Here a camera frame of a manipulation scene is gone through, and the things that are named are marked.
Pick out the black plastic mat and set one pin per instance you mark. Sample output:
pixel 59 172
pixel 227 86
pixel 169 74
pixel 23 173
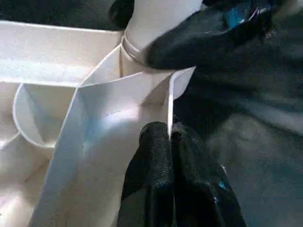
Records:
pixel 255 156

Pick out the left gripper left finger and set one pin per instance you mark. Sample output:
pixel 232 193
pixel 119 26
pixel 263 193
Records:
pixel 149 184

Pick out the white plastic table top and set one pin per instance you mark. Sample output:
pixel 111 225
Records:
pixel 71 109

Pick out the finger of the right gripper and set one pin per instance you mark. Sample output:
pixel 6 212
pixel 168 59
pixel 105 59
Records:
pixel 203 38
pixel 121 12

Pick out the white plastic table leg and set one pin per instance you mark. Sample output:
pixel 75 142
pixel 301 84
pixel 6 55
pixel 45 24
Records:
pixel 156 23

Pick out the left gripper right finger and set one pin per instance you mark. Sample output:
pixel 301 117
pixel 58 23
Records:
pixel 203 189

